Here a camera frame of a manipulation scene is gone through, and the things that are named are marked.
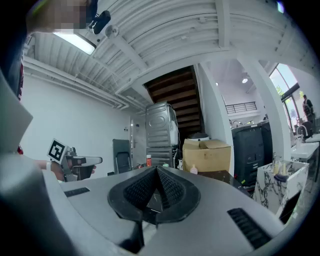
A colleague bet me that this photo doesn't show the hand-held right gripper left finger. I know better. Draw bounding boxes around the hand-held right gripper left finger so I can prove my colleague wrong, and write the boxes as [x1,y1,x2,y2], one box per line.
[107,165,159,223]

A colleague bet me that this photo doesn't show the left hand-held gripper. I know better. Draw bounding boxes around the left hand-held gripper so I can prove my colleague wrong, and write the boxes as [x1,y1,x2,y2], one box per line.
[47,137,104,183]

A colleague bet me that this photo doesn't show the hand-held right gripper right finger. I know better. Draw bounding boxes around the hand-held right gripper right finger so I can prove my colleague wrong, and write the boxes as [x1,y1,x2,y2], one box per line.
[156,165,202,224]

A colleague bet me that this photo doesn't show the person's left forearm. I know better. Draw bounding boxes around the person's left forearm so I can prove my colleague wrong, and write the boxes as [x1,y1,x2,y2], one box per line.
[31,159,65,181]

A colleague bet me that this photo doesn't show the dark marble sink counter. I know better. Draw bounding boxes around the dark marble sink counter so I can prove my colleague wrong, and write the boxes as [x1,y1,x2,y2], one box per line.
[196,169,252,199]

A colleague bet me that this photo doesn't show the white sink basin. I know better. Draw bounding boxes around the white sink basin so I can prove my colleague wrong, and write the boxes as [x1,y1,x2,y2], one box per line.
[290,140,320,161]

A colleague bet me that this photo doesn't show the dark folding chair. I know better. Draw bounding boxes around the dark folding chair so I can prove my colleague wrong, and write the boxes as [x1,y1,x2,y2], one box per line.
[112,138,133,175]

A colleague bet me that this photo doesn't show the silver dryer machine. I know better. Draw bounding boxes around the silver dryer machine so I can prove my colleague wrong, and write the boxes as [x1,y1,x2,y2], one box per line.
[145,146,176,169]

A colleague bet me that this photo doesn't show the brown cardboard box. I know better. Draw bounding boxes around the brown cardboard box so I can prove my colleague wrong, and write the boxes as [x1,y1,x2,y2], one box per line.
[182,138,232,174]

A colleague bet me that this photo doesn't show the white door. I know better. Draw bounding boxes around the white door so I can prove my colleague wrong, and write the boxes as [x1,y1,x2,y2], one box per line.
[128,115,147,171]

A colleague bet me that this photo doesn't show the white round pot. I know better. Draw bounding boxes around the white round pot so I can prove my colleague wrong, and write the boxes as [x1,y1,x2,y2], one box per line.
[187,132,211,141]

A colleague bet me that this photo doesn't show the silver washing machine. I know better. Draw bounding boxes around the silver washing machine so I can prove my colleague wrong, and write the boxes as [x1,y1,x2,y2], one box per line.
[145,100,180,149]

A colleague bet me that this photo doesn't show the black cabinet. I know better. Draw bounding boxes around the black cabinet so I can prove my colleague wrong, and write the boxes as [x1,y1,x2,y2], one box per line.
[230,121,274,187]

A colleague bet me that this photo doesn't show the white marble cabinet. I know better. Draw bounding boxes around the white marble cabinet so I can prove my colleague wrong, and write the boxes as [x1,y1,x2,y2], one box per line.
[252,159,311,219]

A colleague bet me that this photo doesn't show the pale yellow bottles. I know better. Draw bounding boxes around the pale yellow bottles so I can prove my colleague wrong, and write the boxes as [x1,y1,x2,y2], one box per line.
[273,160,289,176]

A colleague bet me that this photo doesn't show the wooden staircase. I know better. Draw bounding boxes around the wooden staircase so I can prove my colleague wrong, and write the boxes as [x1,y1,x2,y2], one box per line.
[143,65,204,141]

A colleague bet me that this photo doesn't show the black flat panel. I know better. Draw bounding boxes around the black flat panel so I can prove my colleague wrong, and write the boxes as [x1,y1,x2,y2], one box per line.
[278,189,303,225]

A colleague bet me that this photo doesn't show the black metal railing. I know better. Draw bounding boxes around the black metal railing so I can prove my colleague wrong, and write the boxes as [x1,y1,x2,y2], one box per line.
[224,101,257,115]

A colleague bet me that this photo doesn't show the person's dark shirt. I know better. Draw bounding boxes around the person's dark shirt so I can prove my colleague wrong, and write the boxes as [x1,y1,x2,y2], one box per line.
[0,23,26,101]

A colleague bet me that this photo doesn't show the rectangular ceiling light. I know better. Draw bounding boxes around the rectangular ceiling light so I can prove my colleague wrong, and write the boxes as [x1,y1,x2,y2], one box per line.
[52,31,98,56]

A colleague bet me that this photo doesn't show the white smoke detector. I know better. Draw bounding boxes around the white smoke detector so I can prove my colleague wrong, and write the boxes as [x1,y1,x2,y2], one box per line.
[104,24,120,39]

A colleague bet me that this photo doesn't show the chrome faucet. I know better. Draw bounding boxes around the chrome faucet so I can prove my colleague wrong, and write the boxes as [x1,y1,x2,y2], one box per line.
[295,124,309,144]

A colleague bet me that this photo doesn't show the large window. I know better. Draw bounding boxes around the large window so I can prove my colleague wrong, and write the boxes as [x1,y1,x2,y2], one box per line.
[269,63,301,134]

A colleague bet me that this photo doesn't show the black head camera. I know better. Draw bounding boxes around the black head camera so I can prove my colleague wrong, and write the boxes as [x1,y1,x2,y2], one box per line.
[88,9,112,35]

